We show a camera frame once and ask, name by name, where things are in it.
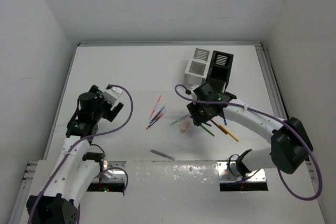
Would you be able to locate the red clear pen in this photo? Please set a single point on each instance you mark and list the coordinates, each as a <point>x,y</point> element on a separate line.
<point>155,106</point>

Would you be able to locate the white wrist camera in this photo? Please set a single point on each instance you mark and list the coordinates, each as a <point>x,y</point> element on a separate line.
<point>193,88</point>
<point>112,94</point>

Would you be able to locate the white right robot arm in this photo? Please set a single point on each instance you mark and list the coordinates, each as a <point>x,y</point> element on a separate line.
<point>288,140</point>

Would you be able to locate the green pencil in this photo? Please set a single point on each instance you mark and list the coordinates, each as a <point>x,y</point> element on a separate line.
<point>207,130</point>

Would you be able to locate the white green pen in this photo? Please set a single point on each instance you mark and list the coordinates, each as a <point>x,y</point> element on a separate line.
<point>178,120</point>

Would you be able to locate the yellow pencil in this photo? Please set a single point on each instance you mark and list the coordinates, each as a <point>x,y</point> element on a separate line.
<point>228,133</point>

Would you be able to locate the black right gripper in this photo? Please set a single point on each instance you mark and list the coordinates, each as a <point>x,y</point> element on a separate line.
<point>198,118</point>

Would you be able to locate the dark blue red pen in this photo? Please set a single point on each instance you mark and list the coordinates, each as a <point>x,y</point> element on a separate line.
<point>157,119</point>

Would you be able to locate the white slotted container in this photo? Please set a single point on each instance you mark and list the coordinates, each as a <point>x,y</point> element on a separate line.
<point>197,67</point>

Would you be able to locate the pink eraser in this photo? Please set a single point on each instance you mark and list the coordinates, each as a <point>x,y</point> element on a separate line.
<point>184,126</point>

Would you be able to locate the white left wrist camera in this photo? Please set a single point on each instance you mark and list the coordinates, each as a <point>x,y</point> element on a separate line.
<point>112,94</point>

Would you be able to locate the red pencil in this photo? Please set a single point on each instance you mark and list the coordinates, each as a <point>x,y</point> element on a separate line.
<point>217,125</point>

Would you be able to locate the orange tipped red pen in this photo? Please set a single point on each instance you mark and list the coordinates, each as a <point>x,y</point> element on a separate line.
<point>155,121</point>

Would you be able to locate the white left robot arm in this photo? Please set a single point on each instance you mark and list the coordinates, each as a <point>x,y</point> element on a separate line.
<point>76,167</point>

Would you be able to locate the black slotted container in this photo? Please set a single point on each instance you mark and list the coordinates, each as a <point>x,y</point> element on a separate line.
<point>219,70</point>

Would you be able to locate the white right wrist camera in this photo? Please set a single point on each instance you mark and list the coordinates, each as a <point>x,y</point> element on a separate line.
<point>193,88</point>

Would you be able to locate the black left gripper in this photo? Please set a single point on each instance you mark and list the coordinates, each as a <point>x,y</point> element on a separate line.
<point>100,97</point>

